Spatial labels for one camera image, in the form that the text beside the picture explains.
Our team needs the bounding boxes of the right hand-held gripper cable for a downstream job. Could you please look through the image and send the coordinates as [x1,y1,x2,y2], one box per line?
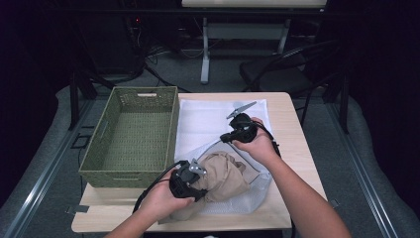
[254,121,282,158]

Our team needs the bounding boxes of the person's left hand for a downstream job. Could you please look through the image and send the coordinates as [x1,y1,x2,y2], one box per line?
[138,178,196,223]

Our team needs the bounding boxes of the hand-held gripper cable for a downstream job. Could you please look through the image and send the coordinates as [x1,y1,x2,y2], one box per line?
[254,121,282,158]
[132,160,187,214]

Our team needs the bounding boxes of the green woven basket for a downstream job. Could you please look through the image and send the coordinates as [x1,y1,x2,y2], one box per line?
[78,85,180,188]

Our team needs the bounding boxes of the bundle of floor cables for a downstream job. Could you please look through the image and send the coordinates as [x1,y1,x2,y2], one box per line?
[142,43,206,94]

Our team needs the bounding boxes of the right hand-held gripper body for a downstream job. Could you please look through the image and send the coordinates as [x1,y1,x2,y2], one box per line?
[226,101,259,144]

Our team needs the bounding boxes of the left hand-held gripper cable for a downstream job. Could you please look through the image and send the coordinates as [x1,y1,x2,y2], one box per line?
[132,160,187,214]

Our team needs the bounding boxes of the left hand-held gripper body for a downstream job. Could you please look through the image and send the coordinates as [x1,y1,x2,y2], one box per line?
[168,158,208,199]

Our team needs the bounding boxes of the white mesh laundry bag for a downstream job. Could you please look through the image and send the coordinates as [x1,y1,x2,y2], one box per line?
[157,98,275,225]

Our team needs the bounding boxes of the beige garment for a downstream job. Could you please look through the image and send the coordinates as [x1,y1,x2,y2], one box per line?
[169,151,252,222]

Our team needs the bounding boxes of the person's right hand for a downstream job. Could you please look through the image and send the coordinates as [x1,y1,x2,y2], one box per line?
[232,117,281,167]

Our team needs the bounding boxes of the black metal stand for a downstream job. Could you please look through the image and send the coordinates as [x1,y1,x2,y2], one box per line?
[323,72,351,135]
[67,65,115,131]

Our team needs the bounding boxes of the dark computer tower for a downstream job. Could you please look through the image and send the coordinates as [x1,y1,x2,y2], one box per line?
[78,13,147,75]

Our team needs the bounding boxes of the aluminium floor rail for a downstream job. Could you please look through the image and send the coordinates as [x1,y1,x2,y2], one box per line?
[0,98,97,238]
[325,98,400,238]

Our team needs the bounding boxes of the black folding chair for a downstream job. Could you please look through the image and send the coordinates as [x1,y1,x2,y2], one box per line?
[239,39,341,97]

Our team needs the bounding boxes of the white frame desk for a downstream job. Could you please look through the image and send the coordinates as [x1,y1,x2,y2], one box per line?
[181,0,328,85]

